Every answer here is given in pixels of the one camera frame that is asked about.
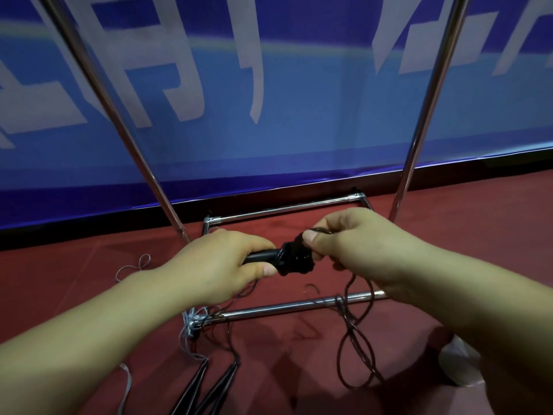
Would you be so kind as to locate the person's left hand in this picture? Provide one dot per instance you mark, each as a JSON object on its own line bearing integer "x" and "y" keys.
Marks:
{"x": 203, "y": 267}

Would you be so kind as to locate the person's right hand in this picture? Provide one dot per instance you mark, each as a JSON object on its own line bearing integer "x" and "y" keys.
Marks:
{"x": 371, "y": 250}

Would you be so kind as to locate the person's right thumb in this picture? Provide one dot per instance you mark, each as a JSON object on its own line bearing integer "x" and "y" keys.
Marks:
{"x": 315, "y": 241}

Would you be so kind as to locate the person's left thumb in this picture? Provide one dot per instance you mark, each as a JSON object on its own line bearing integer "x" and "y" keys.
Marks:
{"x": 262, "y": 271}

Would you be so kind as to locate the person's left forearm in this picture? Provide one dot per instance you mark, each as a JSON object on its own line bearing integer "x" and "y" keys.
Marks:
{"x": 73, "y": 345}

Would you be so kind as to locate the person's right forearm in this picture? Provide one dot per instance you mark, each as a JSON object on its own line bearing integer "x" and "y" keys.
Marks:
{"x": 497, "y": 315}

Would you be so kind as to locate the blue banner with white lettering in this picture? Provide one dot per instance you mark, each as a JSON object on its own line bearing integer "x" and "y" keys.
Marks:
{"x": 302, "y": 103}

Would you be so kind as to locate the chrome metal rack frame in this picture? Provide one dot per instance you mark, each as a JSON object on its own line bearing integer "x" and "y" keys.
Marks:
{"x": 110, "y": 105}

